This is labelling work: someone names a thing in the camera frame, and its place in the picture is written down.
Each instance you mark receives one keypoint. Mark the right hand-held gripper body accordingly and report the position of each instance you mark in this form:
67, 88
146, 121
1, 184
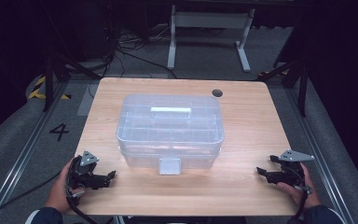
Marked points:
287, 175

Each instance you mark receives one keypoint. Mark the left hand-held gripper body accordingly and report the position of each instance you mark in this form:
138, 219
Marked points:
82, 177

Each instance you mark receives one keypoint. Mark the clear plastic storage box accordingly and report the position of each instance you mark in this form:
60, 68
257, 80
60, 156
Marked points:
169, 130

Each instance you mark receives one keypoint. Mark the person's right hand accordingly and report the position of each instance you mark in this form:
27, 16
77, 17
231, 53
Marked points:
306, 196

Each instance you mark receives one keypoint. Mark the person's left hand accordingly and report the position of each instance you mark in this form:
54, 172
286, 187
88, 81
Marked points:
57, 193

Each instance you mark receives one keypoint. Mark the grey floor tape patch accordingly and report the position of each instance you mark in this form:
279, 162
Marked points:
87, 104

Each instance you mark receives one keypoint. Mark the black tripod stand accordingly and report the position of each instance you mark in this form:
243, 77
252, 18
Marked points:
54, 70
301, 81

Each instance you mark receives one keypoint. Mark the dark round table grommet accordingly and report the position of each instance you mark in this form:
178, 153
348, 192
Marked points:
217, 93

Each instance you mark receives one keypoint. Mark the yellow black floor tape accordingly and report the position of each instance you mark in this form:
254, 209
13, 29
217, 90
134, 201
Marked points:
37, 91

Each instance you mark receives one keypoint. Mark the metal floor rail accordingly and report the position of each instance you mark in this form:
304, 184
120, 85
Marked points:
315, 149
24, 155

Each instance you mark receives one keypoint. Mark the white metal desk frame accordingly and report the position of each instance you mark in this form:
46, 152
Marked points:
209, 20

